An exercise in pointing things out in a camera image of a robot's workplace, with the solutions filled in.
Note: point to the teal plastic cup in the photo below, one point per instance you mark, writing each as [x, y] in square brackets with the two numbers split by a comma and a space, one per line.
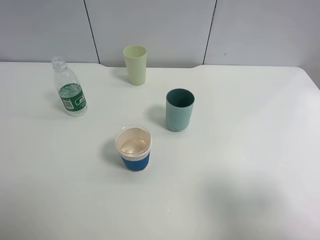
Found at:
[178, 111]

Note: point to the clear plastic water bottle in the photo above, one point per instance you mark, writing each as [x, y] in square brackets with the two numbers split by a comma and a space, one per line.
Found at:
[69, 88]

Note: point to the blue sleeved glass cup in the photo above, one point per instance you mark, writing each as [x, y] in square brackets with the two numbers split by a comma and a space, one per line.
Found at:
[133, 143]

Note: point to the pale green plastic cup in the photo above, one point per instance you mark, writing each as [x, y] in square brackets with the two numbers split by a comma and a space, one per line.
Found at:
[135, 57]

